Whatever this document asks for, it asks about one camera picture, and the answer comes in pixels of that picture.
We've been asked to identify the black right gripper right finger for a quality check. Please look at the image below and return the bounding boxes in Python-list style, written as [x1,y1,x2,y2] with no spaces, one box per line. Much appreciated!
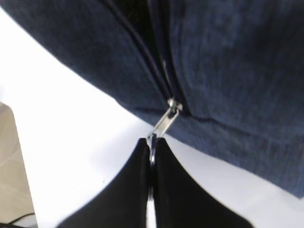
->
[154,138,252,228]

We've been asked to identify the dark blue lunch bag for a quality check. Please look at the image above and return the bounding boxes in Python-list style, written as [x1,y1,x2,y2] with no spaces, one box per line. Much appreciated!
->
[0,0,304,198]

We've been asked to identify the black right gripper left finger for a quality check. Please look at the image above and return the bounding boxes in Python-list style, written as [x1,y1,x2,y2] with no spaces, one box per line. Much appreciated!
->
[58,138,150,228]

